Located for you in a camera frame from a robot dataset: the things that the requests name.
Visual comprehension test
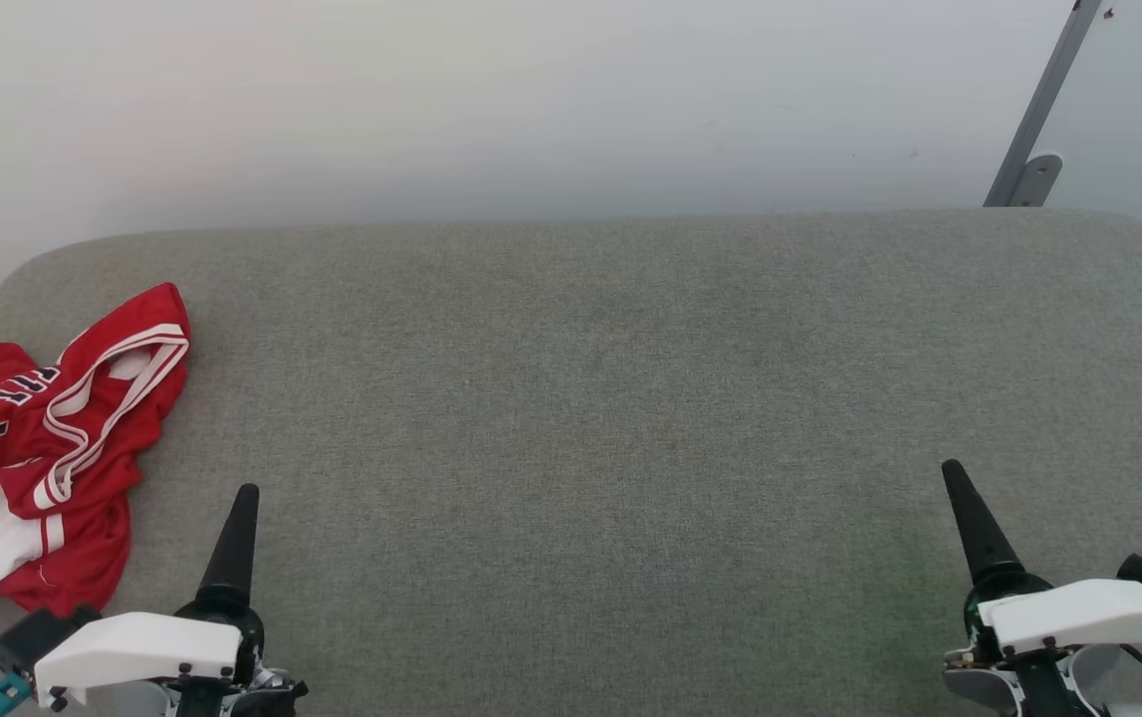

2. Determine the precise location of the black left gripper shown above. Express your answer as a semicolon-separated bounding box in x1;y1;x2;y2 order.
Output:
177;485;265;683

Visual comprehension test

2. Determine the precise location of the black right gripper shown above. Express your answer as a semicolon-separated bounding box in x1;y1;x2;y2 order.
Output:
942;460;1054;648

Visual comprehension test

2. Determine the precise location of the red and white basketball jersey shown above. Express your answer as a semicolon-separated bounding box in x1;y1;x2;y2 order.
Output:
0;282;192;632

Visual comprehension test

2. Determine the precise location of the grey fabric sofa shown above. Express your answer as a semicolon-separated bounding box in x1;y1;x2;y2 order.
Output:
0;207;1142;717

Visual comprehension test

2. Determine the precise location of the grey metal wall bracket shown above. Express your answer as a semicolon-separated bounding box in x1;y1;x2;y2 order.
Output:
984;0;1104;208

